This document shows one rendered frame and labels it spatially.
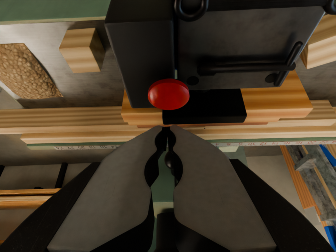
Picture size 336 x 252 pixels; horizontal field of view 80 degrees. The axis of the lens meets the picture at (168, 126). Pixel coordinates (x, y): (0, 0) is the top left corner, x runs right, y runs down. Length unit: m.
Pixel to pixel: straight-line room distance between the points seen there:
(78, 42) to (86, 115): 0.15
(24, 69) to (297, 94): 0.35
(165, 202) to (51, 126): 0.24
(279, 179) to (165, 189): 2.77
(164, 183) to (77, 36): 0.19
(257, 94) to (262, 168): 2.70
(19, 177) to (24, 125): 3.31
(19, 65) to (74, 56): 0.10
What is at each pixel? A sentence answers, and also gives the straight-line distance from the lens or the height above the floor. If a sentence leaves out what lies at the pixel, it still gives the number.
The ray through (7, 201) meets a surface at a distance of 3.03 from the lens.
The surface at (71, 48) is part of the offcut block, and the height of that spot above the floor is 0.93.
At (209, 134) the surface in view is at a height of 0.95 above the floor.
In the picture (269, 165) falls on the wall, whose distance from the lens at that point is 3.00.
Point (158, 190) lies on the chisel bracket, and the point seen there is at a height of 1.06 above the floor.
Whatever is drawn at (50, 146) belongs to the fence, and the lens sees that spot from 0.42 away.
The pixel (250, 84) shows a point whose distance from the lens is 0.18.
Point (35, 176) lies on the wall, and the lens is 3.55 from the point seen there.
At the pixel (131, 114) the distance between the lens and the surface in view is 0.25.
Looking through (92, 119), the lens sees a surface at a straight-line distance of 0.36.
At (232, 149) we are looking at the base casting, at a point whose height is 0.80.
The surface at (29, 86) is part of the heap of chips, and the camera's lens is 0.35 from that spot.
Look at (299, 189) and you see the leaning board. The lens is 2.22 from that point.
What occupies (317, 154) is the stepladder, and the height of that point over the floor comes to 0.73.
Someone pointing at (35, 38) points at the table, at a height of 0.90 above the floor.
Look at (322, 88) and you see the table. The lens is 0.40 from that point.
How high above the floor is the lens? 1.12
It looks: 32 degrees down
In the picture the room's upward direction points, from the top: 180 degrees counter-clockwise
